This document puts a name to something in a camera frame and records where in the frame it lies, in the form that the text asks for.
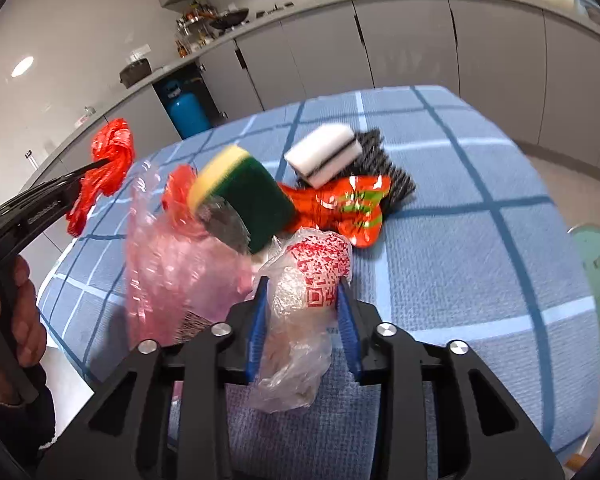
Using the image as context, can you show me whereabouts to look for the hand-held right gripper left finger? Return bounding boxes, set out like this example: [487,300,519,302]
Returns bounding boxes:
[36,275,271,480]

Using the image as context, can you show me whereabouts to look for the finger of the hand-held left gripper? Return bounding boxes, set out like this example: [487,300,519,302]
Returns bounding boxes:
[0,185,81,263]
[0,158,112,221]

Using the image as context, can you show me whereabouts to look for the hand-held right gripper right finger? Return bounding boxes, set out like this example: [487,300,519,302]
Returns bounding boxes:
[336,282,566,480]

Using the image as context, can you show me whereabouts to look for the clear printed plastic bag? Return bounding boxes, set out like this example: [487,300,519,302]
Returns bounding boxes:
[247,227,355,413]

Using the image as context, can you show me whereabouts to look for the red plastic bag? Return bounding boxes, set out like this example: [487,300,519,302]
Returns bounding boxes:
[65,117,137,238]

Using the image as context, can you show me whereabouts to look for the orange snack wrapper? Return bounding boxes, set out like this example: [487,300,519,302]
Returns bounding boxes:
[277,174,393,250]

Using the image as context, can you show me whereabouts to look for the white sponge with black stripe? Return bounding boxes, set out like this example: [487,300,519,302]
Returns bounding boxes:
[284,124,363,187]

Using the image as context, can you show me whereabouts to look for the person's left forearm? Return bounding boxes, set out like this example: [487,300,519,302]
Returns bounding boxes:
[0,387,57,467]

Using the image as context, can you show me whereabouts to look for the person's left hand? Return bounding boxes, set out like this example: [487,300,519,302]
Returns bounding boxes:
[0,255,49,406]

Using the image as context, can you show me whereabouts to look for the pink plastic bag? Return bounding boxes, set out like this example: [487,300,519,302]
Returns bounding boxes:
[124,160,261,351]

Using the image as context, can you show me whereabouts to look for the blue checked tablecloth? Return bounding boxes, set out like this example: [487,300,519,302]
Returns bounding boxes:
[37,85,600,480]

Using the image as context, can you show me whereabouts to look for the yellow green sponge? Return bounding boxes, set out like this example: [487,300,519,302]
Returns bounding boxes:
[187,144,296,256]

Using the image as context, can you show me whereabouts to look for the blue gas cylinder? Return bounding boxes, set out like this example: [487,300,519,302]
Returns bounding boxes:
[161,77,213,140]

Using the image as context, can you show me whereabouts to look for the black mesh scrubber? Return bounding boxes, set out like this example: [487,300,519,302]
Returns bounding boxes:
[295,127,417,221]

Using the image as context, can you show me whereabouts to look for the condiment rack with bottles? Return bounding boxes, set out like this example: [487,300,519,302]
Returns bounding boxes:
[174,0,216,58]

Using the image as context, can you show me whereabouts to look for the black wok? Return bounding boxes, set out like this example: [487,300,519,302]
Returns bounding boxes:
[209,7,250,31]

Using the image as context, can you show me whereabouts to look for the grey kitchen counter cabinets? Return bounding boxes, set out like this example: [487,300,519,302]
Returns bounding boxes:
[10,0,600,196]

